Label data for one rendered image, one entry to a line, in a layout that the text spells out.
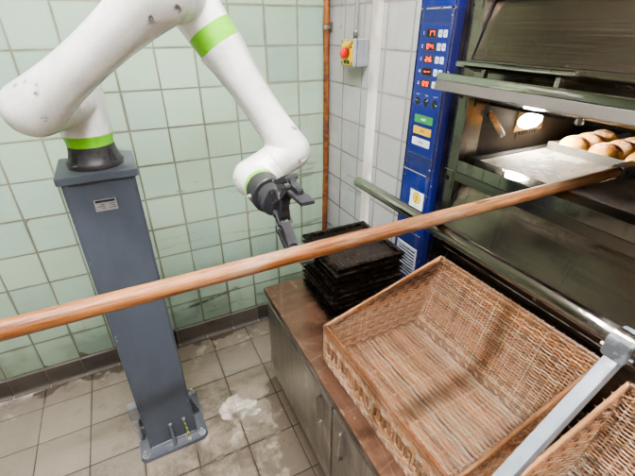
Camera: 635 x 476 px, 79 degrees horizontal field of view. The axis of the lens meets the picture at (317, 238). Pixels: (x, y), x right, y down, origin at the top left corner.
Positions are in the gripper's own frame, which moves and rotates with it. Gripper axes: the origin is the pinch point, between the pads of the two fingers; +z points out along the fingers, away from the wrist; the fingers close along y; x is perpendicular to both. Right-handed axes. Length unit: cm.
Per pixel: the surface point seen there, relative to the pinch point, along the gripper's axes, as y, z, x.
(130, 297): -0.9, 9.4, 33.3
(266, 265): -0.7, 9.7, 11.8
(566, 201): 0, 13, -64
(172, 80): -17, -114, 8
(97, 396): 120, -94, 67
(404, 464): 58, 23, -16
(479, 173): 1, -14, -64
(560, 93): -26, 12, -50
